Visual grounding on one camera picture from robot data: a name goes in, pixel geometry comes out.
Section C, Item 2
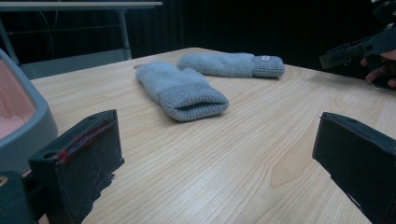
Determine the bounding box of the grey knitted mitten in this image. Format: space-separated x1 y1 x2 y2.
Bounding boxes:
176 51 286 79
134 60 231 122

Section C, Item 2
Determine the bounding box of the grey bin with pink inside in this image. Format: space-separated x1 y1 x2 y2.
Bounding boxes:
0 49 59 175

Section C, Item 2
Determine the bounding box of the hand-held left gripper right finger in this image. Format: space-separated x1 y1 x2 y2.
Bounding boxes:
312 111 396 224

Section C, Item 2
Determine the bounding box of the grey metal table frame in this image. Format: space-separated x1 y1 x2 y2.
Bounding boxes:
0 1 163 80

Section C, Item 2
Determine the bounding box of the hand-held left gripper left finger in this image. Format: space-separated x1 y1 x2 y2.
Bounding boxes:
27 108 126 224

